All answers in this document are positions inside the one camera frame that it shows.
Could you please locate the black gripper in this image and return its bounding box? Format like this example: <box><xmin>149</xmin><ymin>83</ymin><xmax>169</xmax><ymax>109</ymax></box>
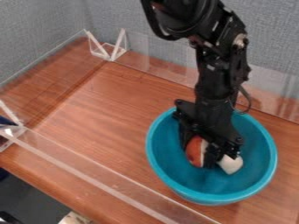
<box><xmin>172</xmin><ymin>87</ymin><xmax>243</xmax><ymax>169</ymax></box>

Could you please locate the red white toy mushroom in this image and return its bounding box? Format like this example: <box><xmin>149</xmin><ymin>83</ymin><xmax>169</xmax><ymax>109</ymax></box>
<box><xmin>184</xmin><ymin>136</ymin><xmax>243</xmax><ymax>175</ymax></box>

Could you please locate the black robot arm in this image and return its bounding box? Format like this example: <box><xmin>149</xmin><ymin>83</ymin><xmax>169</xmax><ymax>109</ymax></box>
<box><xmin>140</xmin><ymin>0</ymin><xmax>251</xmax><ymax>174</ymax></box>

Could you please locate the blue plastic bowl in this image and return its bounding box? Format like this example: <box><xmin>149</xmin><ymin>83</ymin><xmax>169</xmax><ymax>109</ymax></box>
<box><xmin>144</xmin><ymin>108</ymin><xmax>277</xmax><ymax>206</ymax></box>

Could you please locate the black cable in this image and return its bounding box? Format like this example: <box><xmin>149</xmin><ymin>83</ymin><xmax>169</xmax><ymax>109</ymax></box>
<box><xmin>228</xmin><ymin>84</ymin><xmax>253</xmax><ymax>115</ymax></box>

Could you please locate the clear acrylic back wall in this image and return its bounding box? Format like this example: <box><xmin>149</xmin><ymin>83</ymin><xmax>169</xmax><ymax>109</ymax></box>
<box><xmin>116</xmin><ymin>31</ymin><xmax>299</xmax><ymax>123</ymax></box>

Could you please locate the clear acrylic wall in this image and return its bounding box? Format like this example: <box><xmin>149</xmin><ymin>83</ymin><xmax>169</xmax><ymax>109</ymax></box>
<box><xmin>116</xmin><ymin>31</ymin><xmax>299</xmax><ymax>123</ymax></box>
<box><xmin>0</xmin><ymin>126</ymin><xmax>220</xmax><ymax>224</ymax></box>
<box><xmin>0</xmin><ymin>29</ymin><xmax>87</xmax><ymax>87</ymax></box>

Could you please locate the clear acrylic front wall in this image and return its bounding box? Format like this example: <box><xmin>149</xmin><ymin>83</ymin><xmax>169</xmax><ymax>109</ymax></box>
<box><xmin>0</xmin><ymin>126</ymin><xmax>220</xmax><ymax>224</ymax></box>

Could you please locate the clear acrylic corner bracket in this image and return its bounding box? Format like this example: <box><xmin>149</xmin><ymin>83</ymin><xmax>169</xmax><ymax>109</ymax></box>
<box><xmin>85</xmin><ymin>28</ymin><xmax>128</xmax><ymax>61</ymax></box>

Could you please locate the clear acrylic left wall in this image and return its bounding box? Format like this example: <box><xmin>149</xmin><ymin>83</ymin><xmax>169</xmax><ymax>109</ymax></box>
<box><xmin>0</xmin><ymin>29</ymin><xmax>87</xmax><ymax>87</ymax></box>

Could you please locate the clear acrylic left bracket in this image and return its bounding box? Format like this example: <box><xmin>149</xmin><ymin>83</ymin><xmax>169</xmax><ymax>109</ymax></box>
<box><xmin>0</xmin><ymin>100</ymin><xmax>25</xmax><ymax>153</ymax></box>

